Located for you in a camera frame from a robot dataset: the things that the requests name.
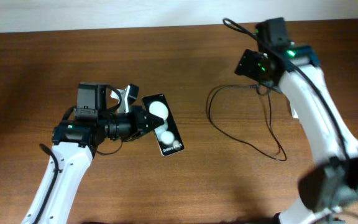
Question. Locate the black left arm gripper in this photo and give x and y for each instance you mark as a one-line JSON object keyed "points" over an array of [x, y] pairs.
{"points": [[137, 124]]}

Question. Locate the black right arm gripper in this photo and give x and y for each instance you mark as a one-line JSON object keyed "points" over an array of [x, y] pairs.
{"points": [[248, 64]]}

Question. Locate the black Galaxy flip phone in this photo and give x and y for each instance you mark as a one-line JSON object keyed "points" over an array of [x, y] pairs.
{"points": [[167, 134]]}

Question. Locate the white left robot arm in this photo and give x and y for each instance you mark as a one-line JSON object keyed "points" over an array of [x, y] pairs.
{"points": [[75, 144]]}

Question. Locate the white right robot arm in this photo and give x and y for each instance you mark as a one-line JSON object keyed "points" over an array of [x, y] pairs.
{"points": [[295, 71]]}

